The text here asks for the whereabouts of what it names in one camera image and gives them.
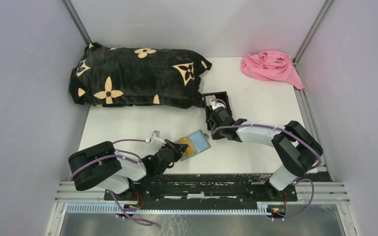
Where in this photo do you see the gold credit card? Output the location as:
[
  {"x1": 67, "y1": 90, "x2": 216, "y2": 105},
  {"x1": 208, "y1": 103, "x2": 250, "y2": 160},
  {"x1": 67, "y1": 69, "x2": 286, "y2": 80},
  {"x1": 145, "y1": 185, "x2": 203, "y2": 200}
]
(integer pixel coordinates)
[{"x1": 179, "y1": 136, "x2": 196, "y2": 158}]

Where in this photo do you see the black card box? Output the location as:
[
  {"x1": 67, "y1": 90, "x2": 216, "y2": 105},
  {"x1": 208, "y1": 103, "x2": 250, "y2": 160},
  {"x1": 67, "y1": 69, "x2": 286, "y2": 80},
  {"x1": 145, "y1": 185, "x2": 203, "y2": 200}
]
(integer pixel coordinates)
[{"x1": 203, "y1": 91, "x2": 232, "y2": 113}]

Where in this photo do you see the green card holder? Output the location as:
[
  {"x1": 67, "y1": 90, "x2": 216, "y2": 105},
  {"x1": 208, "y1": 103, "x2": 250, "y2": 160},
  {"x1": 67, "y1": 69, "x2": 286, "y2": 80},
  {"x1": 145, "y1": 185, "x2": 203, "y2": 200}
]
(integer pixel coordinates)
[{"x1": 177, "y1": 130, "x2": 211, "y2": 161}]

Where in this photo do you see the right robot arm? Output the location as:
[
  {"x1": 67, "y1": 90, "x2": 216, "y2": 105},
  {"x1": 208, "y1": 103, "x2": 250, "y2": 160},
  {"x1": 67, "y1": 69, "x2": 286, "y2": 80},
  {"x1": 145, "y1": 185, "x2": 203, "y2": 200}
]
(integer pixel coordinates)
[{"x1": 207, "y1": 104, "x2": 323, "y2": 201}]

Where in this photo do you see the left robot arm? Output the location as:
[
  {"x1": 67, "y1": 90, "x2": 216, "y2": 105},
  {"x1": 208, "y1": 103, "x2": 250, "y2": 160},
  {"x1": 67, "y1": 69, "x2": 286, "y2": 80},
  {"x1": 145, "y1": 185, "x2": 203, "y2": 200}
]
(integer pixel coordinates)
[{"x1": 68, "y1": 138, "x2": 190, "y2": 200}]

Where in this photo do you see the stack of cards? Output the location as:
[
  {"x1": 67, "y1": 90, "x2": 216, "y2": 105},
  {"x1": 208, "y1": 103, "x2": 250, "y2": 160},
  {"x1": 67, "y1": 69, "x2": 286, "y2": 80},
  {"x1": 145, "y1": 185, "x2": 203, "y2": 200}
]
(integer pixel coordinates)
[{"x1": 205, "y1": 94, "x2": 216, "y2": 102}]

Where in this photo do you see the pink cloth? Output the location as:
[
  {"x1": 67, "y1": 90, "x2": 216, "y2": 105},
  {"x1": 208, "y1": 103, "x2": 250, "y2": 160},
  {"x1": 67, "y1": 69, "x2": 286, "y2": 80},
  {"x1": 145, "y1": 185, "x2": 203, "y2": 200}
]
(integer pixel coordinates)
[{"x1": 241, "y1": 51, "x2": 306, "y2": 90}]

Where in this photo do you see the black floral pillow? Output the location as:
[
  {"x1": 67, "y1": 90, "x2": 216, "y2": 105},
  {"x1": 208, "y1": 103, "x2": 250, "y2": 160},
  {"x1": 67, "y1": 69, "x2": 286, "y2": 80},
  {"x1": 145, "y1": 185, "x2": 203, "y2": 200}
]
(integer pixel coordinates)
[{"x1": 68, "y1": 42, "x2": 212, "y2": 109}]

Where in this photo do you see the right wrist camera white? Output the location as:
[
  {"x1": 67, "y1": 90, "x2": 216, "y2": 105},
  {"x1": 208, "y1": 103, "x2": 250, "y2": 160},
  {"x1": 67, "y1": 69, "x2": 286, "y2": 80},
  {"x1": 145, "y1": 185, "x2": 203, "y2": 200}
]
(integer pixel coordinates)
[{"x1": 209, "y1": 98, "x2": 227, "y2": 110}]

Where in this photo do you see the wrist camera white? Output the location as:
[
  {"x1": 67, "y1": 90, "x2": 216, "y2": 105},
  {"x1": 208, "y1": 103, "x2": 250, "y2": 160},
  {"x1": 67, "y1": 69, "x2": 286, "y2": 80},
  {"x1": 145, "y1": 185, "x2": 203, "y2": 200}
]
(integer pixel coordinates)
[
  {"x1": 145, "y1": 130, "x2": 165, "y2": 145},
  {"x1": 209, "y1": 98, "x2": 227, "y2": 110}
]

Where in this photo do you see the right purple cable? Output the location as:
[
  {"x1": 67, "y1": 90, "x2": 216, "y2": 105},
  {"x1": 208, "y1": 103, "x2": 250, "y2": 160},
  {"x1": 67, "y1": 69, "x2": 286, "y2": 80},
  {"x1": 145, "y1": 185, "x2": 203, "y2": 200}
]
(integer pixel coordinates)
[{"x1": 211, "y1": 98, "x2": 323, "y2": 221}]

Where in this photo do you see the purple cable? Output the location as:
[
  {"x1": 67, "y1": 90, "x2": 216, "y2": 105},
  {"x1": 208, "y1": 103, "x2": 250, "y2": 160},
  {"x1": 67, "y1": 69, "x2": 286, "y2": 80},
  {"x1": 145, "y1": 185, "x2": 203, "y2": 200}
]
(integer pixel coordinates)
[
  {"x1": 71, "y1": 139, "x2": 154, "y2": 227},
  {"x1": 211, "y1": 98, "x2": 323, "y2": 221}
]

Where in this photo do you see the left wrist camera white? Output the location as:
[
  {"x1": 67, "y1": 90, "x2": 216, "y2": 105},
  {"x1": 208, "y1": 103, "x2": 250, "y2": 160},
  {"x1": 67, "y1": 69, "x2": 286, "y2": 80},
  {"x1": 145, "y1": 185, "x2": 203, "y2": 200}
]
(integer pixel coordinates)
[{"x1": 145, "y1": 130, "x2": 165, "y2": 145}]

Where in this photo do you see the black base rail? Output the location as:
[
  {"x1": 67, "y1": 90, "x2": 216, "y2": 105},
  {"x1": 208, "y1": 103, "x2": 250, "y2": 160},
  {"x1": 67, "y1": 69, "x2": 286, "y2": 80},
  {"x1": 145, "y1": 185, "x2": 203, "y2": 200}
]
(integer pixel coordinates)
[{"x1": 71, "y1": 173, "x2": 307, "y2": 211}]

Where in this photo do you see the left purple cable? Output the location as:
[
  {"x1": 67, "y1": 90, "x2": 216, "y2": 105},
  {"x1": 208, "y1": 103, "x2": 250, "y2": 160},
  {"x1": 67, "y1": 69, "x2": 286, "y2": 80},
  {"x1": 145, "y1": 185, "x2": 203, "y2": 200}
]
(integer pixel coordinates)
[{"x1": 71, "y1": 139, "x2": 154, "y2": 227}]

